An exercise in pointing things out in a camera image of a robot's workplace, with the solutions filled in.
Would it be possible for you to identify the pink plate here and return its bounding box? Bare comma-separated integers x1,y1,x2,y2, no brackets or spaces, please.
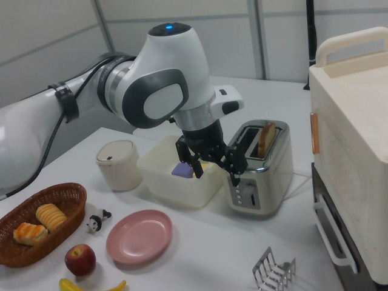
105,209,173,264

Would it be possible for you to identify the silver and cream toaster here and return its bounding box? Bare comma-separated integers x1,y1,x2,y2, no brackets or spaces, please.
222,119,294,219

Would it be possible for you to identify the black vertical pole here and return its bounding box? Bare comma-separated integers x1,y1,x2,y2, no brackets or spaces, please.
303,0,318,91

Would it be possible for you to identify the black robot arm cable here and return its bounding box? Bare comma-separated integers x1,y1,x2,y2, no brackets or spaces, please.
0,54,134,199

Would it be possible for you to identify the metal toast rack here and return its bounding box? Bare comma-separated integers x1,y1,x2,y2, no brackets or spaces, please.
252,246,297,291

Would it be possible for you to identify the brown wicker basket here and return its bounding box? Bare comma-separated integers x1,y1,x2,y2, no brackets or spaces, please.
0,182,88,269

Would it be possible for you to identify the purple foam cube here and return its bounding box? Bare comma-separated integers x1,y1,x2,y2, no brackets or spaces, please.
171,162,195,179

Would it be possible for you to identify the white toaster power cord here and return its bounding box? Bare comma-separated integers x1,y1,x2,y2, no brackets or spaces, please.
284,172,313,198

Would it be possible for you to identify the cream and brown oven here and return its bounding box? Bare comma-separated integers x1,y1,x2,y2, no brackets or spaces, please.
308,26,388,291

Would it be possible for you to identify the brown toast bread slice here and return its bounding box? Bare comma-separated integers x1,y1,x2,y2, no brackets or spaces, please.
257,122,277,159

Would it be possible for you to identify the yellow foam cube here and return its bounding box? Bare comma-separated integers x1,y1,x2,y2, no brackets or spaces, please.
199,162,218,174

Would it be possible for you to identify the cream lidded trash bin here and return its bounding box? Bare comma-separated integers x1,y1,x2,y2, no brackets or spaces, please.
96,139,144,192

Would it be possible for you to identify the orange glazed pastry bread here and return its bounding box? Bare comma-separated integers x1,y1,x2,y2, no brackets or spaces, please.
13,222,49,247

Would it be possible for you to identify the panda figurine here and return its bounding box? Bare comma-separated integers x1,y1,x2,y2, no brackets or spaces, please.
86,209,112,235

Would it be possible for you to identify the cream plastic storage box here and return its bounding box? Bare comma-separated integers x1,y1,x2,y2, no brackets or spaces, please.
136,135,224,210

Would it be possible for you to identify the yellow banana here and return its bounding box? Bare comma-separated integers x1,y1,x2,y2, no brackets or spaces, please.
58,278,127,291

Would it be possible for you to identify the red apple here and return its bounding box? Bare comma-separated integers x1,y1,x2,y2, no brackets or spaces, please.
64,244,97,277

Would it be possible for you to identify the long striped bread roll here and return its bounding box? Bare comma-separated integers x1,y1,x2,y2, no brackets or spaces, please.
35,203,68,233

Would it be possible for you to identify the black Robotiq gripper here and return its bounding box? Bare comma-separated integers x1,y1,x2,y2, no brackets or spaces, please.
175,119,249,187

